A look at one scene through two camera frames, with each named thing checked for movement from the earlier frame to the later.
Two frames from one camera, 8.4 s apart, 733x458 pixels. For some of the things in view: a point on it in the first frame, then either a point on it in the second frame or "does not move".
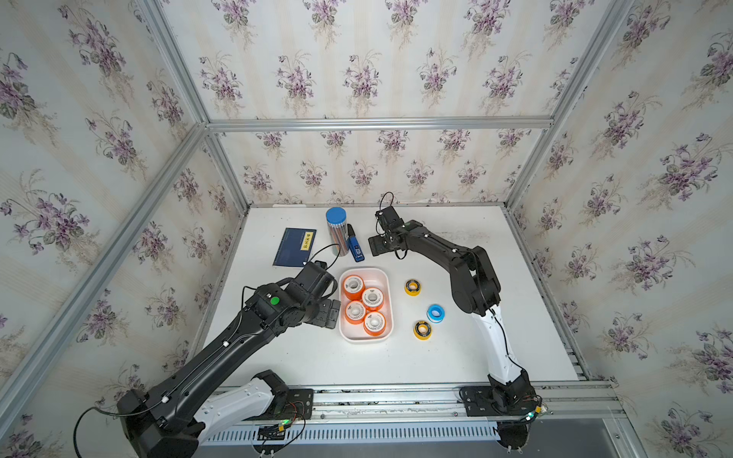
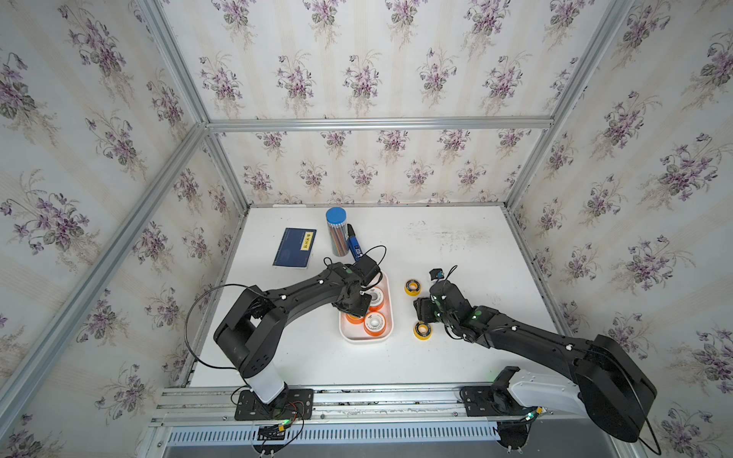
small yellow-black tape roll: [422, 330] does not move
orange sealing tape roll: [372, 298] does not move
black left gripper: [324, 319] → [364, 310]
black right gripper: [374, 245] → [421, 305]
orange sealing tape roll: [374, 323] does not move
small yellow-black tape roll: [412, 287] does not move
